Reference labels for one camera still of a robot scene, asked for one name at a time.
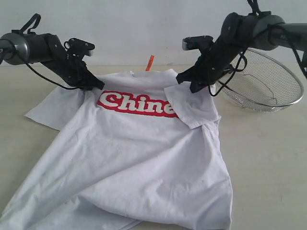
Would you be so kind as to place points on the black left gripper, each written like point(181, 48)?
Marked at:
point(76, 74)

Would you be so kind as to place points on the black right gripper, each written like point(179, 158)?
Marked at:
point(206, 71)

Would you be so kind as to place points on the white t-shirt red logo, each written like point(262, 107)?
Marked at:
point(144, 148)

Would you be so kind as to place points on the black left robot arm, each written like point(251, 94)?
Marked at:
point(66, 60)

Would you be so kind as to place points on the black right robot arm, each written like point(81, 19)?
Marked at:
point(238, 33)

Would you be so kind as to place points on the orange garment tag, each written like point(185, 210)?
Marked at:
point(150, 63)

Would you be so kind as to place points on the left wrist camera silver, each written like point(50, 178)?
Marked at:
point(79, 48)

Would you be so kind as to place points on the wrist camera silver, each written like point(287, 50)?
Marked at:
point(79, 48)
point(197, 42)

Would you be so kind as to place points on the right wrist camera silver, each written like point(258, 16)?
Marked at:
point(197, 42)

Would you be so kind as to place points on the metal wire mesh basket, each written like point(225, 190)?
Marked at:
point(263, 84)

